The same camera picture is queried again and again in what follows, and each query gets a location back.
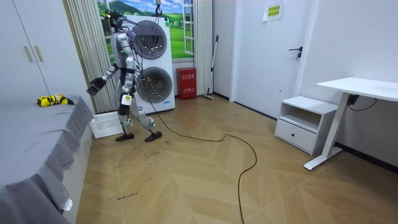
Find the beige pleated curtain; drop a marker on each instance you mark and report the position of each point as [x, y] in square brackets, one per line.
[202, 46]
[90, 53]

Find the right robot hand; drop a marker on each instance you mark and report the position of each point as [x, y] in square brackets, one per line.
[96, 85]

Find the yellow black striped garment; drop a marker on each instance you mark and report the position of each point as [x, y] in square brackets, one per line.
[53, 100]

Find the red fire extinguisher box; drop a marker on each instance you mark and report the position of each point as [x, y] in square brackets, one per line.
[186, 83]

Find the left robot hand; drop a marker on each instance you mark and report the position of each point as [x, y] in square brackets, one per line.
[126, 99]

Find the white laundry basket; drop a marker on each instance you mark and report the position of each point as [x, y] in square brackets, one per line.
[105, 125]

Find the white door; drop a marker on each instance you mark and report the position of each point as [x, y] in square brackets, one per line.
[264, 62]

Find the grey bed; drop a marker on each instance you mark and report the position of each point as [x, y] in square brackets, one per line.
[34, 146]

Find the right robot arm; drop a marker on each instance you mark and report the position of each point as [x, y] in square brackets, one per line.
[110, 73]

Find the paper notice with yellow labels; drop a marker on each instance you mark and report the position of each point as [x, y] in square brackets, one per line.
[273, 11]

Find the robot body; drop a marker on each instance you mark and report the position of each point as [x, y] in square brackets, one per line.
[119, 46]

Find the white washing machine tower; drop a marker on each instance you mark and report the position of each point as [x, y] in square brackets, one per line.
[158, 62]

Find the white desk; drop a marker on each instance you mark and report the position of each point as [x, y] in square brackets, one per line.
[357, 85]

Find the white nightstand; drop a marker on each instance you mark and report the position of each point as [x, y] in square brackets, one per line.
[298, 127]

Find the landscape window wall poster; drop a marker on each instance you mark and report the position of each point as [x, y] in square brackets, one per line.
[178, 34]

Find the white wardrobe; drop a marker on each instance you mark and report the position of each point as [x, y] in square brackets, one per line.
[37, 46]

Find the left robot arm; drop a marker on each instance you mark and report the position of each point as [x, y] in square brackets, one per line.
[128, 67]

